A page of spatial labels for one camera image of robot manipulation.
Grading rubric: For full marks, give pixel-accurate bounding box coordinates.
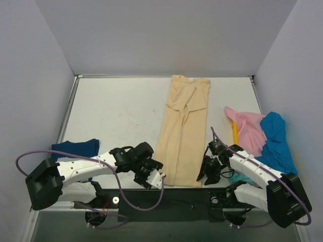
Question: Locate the beige t shirt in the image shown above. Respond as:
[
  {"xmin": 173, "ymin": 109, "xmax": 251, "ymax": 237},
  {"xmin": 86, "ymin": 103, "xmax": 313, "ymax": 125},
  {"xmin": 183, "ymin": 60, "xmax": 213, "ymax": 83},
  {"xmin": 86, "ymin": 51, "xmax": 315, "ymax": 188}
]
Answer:
[{"xmin": 154, "ymin": 75, "xmax": 210, "ymax": 188}]

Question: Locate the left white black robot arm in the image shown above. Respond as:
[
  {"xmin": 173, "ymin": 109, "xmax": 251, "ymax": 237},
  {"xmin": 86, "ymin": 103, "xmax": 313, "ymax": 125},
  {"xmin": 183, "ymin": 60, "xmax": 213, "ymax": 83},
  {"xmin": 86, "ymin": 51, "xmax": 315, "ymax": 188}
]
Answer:
[{"xmin": 25, "ymin": 142, "xmax": 166, "ymax": 211}]

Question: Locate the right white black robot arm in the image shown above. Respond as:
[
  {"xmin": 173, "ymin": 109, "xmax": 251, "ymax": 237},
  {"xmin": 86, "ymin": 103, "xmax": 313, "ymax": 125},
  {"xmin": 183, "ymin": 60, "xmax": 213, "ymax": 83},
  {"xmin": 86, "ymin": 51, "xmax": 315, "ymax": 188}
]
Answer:
[{"xmin": 197, "ymin": 139, "xmax": 312, "ymax": 228}]

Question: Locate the teal t shirt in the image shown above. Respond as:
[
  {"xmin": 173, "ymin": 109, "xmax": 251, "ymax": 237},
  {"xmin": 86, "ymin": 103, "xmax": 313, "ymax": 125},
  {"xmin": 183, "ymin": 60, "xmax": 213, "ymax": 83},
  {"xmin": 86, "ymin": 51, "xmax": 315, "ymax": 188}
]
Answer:
[{"xmin": 229, "ymin": 172, "xmax": 255, "ymax": 185}]

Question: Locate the yellow t shirt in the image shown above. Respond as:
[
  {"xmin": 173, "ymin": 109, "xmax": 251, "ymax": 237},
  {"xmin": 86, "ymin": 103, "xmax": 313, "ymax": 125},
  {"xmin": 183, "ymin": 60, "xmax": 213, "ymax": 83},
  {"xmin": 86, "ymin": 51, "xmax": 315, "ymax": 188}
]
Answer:
[{"xmin": 232, "ymin": 122, "xmax": 239, "ymax": 145}]

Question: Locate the pink t shirt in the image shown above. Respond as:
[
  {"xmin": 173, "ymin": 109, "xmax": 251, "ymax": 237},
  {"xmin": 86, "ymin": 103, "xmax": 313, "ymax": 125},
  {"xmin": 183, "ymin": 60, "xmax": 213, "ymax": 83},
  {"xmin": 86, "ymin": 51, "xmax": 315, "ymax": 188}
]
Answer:
[{"xmin": 224, "ymin": 106, "xmax": 267, "ymax": 157}]

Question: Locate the navy printed folded t shirt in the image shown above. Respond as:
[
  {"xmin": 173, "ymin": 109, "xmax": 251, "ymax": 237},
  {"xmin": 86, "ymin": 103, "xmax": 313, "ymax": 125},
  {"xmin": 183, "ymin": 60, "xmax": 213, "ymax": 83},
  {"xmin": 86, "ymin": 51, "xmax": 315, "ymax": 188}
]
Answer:
[{"xmin": 51, "ymin": 139, "xmax": 100, "ymax": 158}]

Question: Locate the bright blue t shirt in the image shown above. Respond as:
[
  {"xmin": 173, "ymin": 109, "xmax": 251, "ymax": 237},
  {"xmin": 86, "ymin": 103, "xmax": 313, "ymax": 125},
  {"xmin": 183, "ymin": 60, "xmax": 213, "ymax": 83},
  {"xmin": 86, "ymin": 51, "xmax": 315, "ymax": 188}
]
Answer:
[{"xmin": 256, "ymin": 112, "xmax": 298, "ymax": 175}]

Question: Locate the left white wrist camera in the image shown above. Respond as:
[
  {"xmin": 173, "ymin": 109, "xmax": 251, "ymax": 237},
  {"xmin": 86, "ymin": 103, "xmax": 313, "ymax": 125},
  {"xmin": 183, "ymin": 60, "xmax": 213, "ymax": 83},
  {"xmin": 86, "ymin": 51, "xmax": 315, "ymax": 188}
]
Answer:
[{"xmin": 146, "ymin": 169, "xmax": 166, "ymax": 190}]

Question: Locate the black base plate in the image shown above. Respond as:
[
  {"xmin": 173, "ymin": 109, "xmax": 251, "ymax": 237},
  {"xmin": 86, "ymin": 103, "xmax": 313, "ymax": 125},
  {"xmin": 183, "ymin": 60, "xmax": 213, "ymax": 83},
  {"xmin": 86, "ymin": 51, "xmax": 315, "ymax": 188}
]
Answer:
[{"xmin": 74, "ymin": 188, "xmax": 253, "ymax": 225}]

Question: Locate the aluminium front rail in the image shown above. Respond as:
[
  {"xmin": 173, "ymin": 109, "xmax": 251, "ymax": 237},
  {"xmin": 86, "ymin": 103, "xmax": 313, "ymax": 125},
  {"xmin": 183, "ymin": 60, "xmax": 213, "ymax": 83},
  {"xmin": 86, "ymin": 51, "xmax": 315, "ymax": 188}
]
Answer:
[{"xmin": 30, "ymin": 189, "xmax": 303, "ymax": 212}]

